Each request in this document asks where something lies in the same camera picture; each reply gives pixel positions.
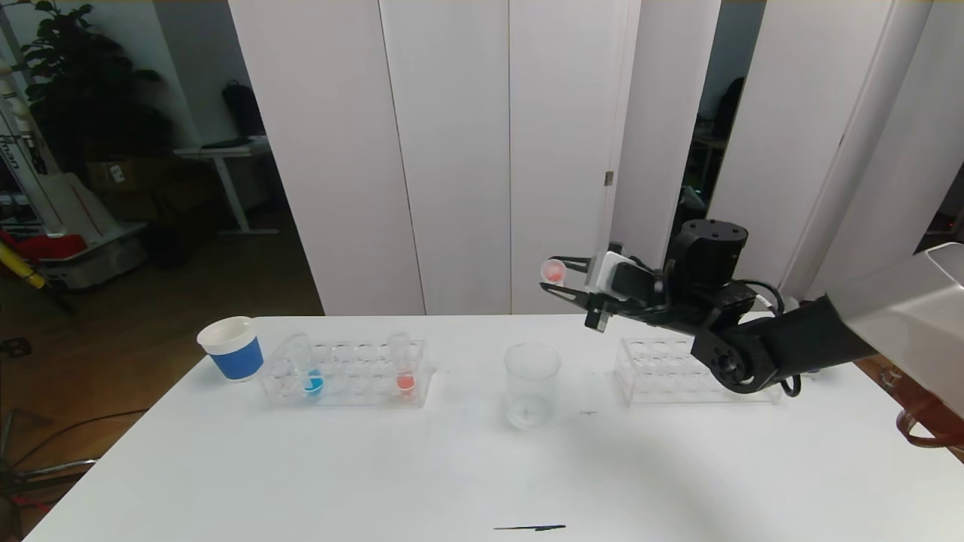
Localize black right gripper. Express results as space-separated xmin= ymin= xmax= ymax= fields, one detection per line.
xmin=539 ymin=242 xmax=673 ymax=333

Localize test tube with blue pigment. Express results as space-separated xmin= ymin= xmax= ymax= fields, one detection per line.
xmin=288 ymin=335 xmax=326 ymax=398

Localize clear plastic test tube rack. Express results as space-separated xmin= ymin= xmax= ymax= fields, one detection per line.
xmin=614 ymin=336 xmax=784 ymax=406
xmin=260 ymin=337 xmax=438 ymax=410

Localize clear glass beaker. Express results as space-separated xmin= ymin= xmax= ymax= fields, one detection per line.
xmin=503 ymin=343 xmax=562 ymax=431

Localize white folding screen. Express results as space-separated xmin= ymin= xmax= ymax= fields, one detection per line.
xmin=678 ymin=0 xmax=964 ymax=313
xmin=228 ymin=0 xmax=720 ymax=317

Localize blue white paper cup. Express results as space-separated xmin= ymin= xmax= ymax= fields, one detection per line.
xmin=197 ymin=316 xmax=265 ymax=383

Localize black backpack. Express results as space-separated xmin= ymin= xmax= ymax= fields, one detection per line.
xmin=222 ymin=81 xmax=267 ymax=139

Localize white desk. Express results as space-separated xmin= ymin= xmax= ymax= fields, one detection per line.
xmin=175 ymin=139 xmax=281 ymax=238

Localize brown cardboard box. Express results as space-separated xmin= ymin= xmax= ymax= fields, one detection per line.
xmin=85 ymin=158 xmax=182 ymax=199

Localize white machine base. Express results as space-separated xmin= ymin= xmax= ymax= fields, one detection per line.
xmin=38 ymin=173 xmax=149 ymax=291

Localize dark green potted plant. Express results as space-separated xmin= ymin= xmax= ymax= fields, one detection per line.
xmin=15 ymin=0 xmax=174 ymax=178

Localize red plastic object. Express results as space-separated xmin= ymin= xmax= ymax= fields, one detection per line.
xmin=0 ymin=232 xmax=87 ymax=264

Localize yellow pole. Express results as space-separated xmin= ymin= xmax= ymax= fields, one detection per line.
xmin=0 ymin=241 xmax=47 ymax=291

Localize white banner stand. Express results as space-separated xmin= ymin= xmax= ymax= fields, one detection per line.
xmin=0 ymin=60 xmax=65 ymax=238

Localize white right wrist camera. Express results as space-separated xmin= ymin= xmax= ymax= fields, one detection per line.
xmin=590 ymin=250 xmax=654 ymax=300

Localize brown strap loop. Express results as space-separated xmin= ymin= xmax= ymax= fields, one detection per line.
xmin=896 ymin=399 xmax=964 ymax=449

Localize black floor cable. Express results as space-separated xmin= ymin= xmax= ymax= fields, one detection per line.
xmin=0 ymin=409 xmax=149 ymax=483

